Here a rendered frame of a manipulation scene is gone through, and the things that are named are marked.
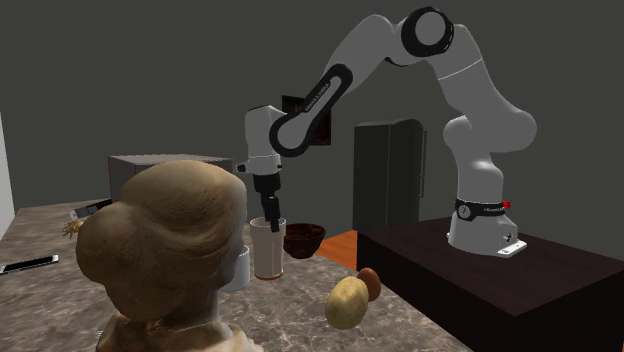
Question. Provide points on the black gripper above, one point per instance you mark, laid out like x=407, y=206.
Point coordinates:
x=266, y=184

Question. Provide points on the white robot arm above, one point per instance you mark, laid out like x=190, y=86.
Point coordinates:
x=470, y=112

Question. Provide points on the dark brown bowl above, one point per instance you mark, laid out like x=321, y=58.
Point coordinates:
x=303, y=241

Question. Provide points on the tall white cup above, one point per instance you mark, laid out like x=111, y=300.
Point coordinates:
x=267, y=253

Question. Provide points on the white mug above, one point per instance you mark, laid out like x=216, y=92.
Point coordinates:
x=240, y=273

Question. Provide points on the tan bust statue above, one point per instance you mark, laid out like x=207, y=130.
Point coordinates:
x=166, y=244

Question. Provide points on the yellow potato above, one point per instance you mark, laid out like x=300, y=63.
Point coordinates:
x=346, y=303

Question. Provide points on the dark refrigerator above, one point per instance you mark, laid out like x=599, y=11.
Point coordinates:
x=387, y=170

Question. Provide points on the brown egg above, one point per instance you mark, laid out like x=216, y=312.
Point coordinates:
x=374, y=282

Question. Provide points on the grey box cabinet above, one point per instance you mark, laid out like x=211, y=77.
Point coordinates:
x=146, y=168

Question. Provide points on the black and silver tool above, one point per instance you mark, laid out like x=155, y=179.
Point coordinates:
x=90, y=209

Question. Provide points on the small golden figure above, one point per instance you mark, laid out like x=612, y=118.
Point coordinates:
x=73, y=228

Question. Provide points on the dark robot stand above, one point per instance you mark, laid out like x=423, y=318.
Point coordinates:
x=487, y=297

